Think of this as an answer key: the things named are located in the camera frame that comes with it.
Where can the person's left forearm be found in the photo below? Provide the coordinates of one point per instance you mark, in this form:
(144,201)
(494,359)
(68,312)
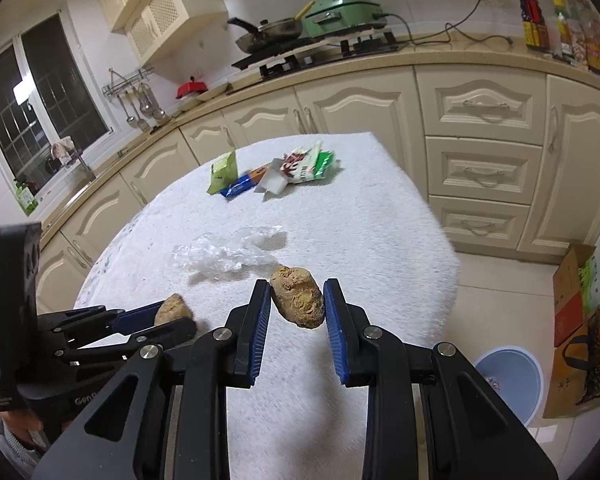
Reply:
(10,444)

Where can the dark wok with lid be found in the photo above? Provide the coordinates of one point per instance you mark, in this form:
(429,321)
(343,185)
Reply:
(270,32)

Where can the metal sink faucet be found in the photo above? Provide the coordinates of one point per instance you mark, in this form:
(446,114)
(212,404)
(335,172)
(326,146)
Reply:
(82,162)

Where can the cream cabinet drawer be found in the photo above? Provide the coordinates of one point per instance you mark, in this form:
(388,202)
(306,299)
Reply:
(482,170)
(480,222)
(485,105)

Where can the light blue plastic bin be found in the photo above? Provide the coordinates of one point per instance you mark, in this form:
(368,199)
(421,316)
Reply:
(510,380)

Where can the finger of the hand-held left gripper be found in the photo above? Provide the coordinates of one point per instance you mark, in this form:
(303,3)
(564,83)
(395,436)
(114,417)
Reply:
(176,332)
(135,318)

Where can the small lattice door cabinet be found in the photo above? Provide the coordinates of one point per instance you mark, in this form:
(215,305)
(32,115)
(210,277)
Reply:
(165,15)

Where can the red pot lid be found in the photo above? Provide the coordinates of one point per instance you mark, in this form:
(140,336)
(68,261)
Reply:
(192,87)

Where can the large brown lump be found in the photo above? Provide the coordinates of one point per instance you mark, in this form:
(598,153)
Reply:
(297,300)

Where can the black induction cooker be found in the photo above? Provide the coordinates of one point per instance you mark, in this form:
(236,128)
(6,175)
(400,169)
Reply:
(280,52)

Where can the green electric cooker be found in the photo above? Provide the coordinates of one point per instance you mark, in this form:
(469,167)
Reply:
(342,12)

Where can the brown cardboard box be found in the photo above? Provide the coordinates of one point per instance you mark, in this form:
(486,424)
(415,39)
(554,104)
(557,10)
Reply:
(570,300)

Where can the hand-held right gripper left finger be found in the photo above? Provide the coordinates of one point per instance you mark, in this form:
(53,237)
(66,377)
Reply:
(257,332)

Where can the pink cloth on faucet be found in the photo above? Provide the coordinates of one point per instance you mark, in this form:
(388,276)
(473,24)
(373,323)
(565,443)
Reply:
(62,147)

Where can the hanging metal utensil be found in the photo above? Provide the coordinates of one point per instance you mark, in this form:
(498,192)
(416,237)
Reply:
(129,116)
(158,111)
(143,121)

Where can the white framed window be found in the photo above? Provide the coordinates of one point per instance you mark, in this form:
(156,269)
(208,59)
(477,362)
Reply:
(45,110)

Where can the dark sauce bottle red label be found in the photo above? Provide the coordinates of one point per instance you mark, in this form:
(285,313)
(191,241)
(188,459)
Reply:
(534,22)

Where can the red white green packet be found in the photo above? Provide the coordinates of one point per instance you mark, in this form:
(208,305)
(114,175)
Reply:
(307,165)

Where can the cream base kitchen cabinets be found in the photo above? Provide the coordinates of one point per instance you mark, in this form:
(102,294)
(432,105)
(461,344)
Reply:
(355,105)

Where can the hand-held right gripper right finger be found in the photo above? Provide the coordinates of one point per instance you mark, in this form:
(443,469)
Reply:
(334,332)

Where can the white bowl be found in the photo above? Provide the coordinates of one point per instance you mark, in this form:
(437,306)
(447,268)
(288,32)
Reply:
(185,105)

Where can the black glass gas stove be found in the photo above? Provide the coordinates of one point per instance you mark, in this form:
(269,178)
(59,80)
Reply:
(330,52)

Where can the green dish soap bottle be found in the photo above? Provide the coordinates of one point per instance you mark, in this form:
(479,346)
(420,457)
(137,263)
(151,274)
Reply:
(26,199)

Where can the white towel table cover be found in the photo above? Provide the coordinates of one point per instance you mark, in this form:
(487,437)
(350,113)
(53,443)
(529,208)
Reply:
(370,240)

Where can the green snack packet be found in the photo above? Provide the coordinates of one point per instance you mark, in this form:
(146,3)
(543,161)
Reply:
(223,172)

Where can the clear plastic bag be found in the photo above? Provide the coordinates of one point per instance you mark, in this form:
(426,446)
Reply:
(225,255)

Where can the small brown lump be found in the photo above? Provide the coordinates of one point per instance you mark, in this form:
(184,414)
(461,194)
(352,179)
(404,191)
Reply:
(172,310)

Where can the blue snack wrapper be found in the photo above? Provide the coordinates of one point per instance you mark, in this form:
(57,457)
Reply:
(242,185)

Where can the yellow capped oil bottle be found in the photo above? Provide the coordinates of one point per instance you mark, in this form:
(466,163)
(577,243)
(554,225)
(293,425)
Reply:
(561,30)

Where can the white shallow plate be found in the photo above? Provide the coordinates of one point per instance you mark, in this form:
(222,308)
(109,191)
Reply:
(215,94)

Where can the clear plastic bottle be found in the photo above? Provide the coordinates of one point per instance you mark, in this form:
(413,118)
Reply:
(577,30)

